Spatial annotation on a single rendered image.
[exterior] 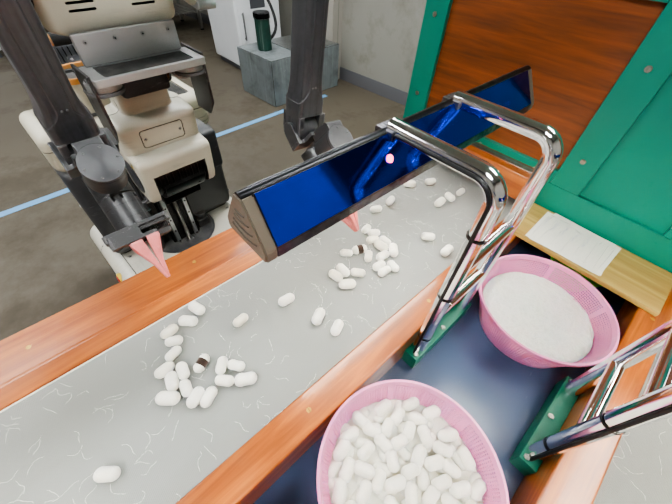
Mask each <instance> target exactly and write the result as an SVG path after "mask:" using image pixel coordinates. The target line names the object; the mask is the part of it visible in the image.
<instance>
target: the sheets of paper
mask: <svg viewBox="0 0 672 504"><path fill-rule="evenodd" d="M526 236H527V237H529V239H531V240H533V241H535V242H537V243H539V244H541V245H543V246H545V247H547V248H549V249H550V250H552V251H554V252H556V253H558V254H560V255H561V256H563V257H565V258H567V259H569V260H570V261H572V262H574V263H576V264H578V265H579V266H581V267H583V268H585V269H587V270H588V271H590V272H592V273H594V274H596V275H598V276H601V275H602V273H603V271H604V269H605V268H606V267H607V266H608V265H609V263H610V262H611V261H612V260H613V258H614V257H615V256H616V255H617V254H618V252H619V251H620V250H621V249H622V248H620V247H618V246H616V244H614V243H612V242H610V241H608V240H605V239H603V238H601V237H600V236H598V235H596V234H594V233H592V232H590V231H588V230H587V229H585V228H583V227H581V226H579V225H577V224H576V223H574V222H572V221H570V220H568V219H566V218H564V217H563V216H561V215H559V214H557V213H555V214H552V213H550V212H547V213H546V214H545V215H544V216H543V217H542V218H541V219H540V220H539V221H538V222H537V223H536V224H535V225H534V226H533V227H532V229H531V230H530V231H529V232H528V233H527V234H526Z"/></svg>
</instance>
